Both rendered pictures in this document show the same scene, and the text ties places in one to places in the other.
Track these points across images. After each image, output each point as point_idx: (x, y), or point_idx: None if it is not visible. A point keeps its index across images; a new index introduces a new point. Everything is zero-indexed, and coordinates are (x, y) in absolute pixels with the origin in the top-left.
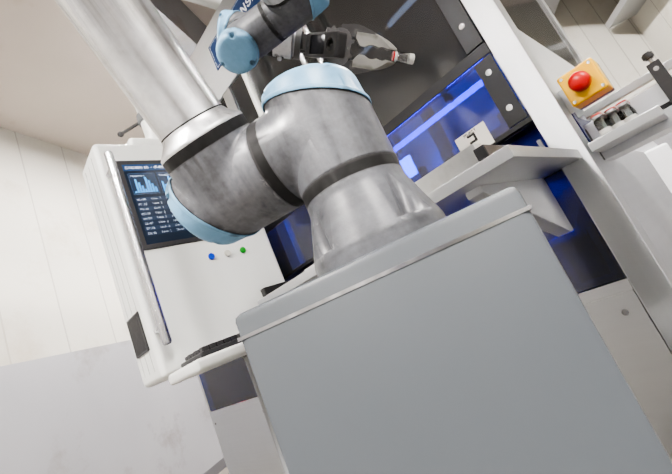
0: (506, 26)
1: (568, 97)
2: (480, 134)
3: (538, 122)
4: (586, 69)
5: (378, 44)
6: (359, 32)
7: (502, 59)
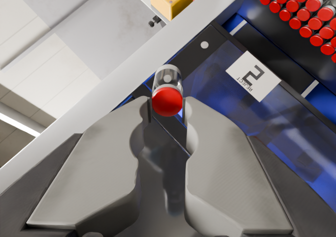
0: (115, 71)
1: None
2: (242, 69)
3: (215, 12)
4: None
5: (128, 120)
6: (40, 204)
7: (152, 66)
